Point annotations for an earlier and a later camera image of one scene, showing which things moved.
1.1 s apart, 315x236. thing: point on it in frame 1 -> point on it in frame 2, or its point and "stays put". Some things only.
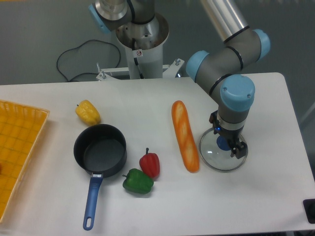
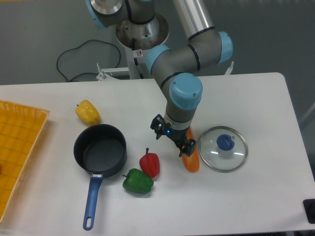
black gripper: x=232 y=136 -> x=158 y=125
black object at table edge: x=309 y=205 stays put
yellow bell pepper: x=87 y=113 stays put
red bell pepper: x=149 y=163 stays put
